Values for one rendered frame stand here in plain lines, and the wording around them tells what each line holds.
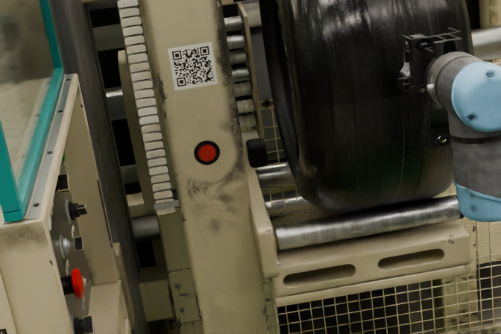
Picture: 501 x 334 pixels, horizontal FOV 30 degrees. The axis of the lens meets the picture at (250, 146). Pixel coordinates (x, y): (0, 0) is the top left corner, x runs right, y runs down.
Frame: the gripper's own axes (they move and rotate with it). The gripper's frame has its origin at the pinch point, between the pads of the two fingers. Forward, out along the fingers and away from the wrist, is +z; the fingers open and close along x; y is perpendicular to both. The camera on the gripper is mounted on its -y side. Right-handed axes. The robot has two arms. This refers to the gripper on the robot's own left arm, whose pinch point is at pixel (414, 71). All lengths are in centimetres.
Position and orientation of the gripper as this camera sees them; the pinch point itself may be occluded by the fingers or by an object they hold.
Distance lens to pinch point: 144.2
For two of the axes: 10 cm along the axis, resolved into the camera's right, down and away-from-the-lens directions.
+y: -1.4, -9.6, -2.4
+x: -9.9, 1.6, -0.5
